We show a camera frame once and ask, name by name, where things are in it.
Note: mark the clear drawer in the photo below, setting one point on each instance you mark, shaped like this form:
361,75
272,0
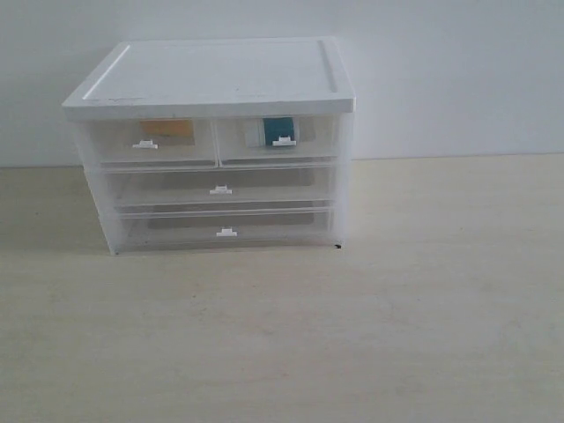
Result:
318,143
231,185
217,225
124,144

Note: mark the white blue-labelled pill bottle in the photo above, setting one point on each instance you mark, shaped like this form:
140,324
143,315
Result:
270,132

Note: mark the yellow cheese wedge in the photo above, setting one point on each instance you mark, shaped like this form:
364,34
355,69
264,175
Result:
169,131

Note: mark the clear bottom drawer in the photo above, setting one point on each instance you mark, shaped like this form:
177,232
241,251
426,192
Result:
217,225

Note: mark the white plastic drawer cabinet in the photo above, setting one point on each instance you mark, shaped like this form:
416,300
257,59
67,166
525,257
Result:
217,143

